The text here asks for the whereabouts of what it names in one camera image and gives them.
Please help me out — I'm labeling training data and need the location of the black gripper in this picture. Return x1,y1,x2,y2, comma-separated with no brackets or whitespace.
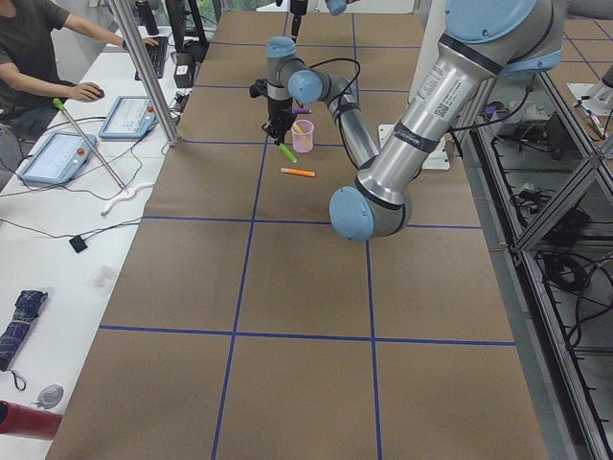
261,99,295,147

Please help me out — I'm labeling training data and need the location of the green highlighter pen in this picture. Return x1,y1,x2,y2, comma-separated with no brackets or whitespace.
278,145,297,164

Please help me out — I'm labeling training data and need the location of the orange highlighter pen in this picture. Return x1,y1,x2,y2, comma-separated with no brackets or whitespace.
280,168,316,178

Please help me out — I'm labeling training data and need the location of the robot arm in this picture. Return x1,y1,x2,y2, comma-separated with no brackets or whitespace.
249,1,567,242
274,0,354,42

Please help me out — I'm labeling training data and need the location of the pink mesh pen holder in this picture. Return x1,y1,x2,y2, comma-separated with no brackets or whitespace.
291,120,314,153

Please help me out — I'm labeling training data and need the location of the blue teach pendant far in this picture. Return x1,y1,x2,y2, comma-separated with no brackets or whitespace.
99,96,157,141

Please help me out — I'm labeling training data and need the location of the blue teach pendant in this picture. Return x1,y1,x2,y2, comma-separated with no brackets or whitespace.
17,131,97,185
99,96,157,141

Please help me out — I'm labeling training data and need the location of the black keyboard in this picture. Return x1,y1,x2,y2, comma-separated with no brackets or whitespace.
145,36,169,79

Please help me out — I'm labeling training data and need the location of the blue teach pendant near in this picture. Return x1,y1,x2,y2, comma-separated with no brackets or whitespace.
17,131,97,185

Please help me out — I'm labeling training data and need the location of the clear plastic lid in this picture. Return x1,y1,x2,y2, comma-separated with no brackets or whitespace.
87,265,117,296

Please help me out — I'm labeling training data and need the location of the metal rod with green tip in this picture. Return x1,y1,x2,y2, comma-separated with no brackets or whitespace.
53,98,127,192

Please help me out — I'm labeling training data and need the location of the small black box device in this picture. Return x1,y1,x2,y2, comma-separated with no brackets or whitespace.
69,235,88,254

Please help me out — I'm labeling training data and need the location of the seated person in grey shirt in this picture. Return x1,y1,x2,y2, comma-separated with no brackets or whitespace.
0,0,161,127

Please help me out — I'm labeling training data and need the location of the folded dark blue umbrella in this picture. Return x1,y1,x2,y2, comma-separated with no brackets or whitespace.
1,290,49,392

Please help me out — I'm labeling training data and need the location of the round grey cap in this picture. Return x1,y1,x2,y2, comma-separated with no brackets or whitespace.
34,384,64,410

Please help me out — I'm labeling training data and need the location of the red bottle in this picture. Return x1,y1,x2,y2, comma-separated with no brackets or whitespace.
0,401,63,441

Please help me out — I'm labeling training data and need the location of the aluminium frame post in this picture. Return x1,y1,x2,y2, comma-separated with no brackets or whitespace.
107,0,179,147

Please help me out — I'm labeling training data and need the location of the aluminium side frame rail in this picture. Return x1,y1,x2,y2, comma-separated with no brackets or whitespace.
464,75,612,459

